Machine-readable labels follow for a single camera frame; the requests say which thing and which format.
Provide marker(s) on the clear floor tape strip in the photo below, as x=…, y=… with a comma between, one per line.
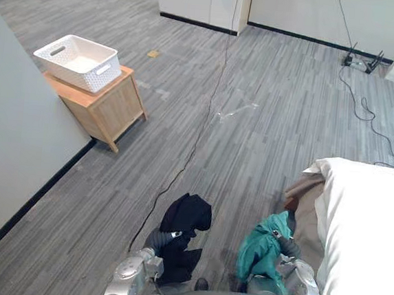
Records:
x=236, y=111

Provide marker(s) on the white perforated laundry basket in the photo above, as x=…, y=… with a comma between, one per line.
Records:
x=76, y=62

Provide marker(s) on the left dark robot foot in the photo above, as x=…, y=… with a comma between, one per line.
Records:
x=202, y=284

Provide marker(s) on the light wooden bedside cabinet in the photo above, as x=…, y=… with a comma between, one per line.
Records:
x=107, y=108

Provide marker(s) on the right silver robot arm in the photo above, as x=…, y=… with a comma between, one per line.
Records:
x=301, y=279

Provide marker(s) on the beige bed blanket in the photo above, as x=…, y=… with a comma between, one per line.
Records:
x=306, y=215

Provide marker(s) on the yellowish floor tape piece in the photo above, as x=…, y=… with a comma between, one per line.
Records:
x=153, y=53

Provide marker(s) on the white partition cabinet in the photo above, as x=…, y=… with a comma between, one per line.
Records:
x=202, y=3

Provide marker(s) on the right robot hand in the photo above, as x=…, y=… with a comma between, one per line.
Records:
x=289, y=246

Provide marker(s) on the teal green cloth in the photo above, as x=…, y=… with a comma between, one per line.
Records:
x=261, y=246

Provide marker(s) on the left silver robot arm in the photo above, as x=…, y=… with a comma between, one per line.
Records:
x=134, y=269

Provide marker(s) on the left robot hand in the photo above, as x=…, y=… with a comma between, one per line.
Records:
x=157, y=239

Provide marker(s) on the black cloth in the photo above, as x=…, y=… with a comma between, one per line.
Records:
x=187, y=219

